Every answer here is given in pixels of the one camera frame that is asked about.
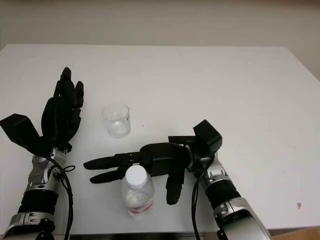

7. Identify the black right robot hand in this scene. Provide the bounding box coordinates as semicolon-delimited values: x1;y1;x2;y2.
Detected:
83;142;195;206

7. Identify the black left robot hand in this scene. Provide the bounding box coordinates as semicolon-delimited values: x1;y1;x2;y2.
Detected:
39;66;85;154

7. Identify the clear white-capped water bottle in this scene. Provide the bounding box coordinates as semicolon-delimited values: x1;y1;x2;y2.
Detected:
120;164;155;220

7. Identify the clear glass cup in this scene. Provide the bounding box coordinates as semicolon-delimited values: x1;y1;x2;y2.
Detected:
101;102;132;139

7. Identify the black tape strip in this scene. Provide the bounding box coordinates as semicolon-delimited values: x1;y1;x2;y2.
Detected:
168;135;196;145

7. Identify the black robot torso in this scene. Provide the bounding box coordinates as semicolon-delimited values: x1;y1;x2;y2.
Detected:
69;233;218;240

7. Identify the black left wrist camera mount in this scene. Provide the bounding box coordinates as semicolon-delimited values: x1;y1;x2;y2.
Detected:
0;113;56;163

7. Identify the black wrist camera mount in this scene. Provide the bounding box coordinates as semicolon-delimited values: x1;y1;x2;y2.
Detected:
191;119;223;173
0;113;56;163

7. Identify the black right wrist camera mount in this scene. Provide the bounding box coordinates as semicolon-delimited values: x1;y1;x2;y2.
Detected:
191;119;223;173

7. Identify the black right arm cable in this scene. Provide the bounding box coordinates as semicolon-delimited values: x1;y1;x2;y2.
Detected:
191;156;216;240

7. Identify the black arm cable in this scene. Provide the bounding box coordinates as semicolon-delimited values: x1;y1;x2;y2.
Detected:
47;154;76;240
191;156;216;240

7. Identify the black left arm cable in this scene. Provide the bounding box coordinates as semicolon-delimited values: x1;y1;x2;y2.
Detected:
47;154;76;240

